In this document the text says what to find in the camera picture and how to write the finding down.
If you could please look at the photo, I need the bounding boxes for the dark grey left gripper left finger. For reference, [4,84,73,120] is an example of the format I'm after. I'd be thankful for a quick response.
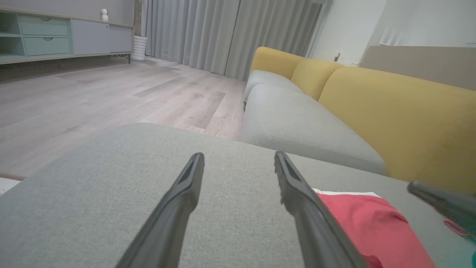
[115,153,205,268]

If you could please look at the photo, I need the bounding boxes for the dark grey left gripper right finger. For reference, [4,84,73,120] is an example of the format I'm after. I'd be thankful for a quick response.
[274,151,367,268]

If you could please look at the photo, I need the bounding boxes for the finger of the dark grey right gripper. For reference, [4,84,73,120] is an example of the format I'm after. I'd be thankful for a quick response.
[407,181,476,240]

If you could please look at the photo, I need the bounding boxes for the red shorts with white stripes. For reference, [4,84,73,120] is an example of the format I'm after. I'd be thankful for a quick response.
[312,188,436,268]

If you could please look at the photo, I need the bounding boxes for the grey sofa chaise cushion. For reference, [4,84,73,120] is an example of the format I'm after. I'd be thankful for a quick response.
[0,123,476,268]

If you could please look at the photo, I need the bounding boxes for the large yellow sofa back cushion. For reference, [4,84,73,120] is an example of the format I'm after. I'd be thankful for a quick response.
[319,66,476,194]

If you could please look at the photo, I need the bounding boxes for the large grey sofa seat cushion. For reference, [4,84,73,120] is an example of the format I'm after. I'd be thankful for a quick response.
[241,83,388,175]

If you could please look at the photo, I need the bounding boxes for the grey beige panel behind sofa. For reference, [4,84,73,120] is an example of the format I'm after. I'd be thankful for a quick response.
[359,45,476,90]

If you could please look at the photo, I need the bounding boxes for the medium yellow sofa back cushion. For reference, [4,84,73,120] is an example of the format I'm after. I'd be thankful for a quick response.
[291,58,343,101]

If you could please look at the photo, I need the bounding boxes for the small grey sofa seat cushion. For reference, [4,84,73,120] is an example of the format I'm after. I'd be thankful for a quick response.
[244,70,303,104]

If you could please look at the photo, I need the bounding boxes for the white rug with brown edge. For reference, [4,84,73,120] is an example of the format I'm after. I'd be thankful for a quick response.
[0,172,26,196]

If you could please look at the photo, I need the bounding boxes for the yellow sofa armrest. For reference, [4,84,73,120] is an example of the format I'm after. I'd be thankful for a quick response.
[250,47,306,81]

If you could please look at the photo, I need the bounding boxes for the white ribbed floor vase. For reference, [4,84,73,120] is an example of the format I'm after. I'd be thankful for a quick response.
[131,35,148,61]

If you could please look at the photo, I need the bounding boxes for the white items on panel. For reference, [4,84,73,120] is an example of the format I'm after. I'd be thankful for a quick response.
[377,25,404,47]

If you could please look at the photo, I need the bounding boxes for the grey pleated curtain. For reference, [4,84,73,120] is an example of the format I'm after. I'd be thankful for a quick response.
[141,0,325,80]

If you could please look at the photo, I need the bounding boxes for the grey green low sideboard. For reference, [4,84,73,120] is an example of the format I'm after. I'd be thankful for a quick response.
[0,7,134,67]

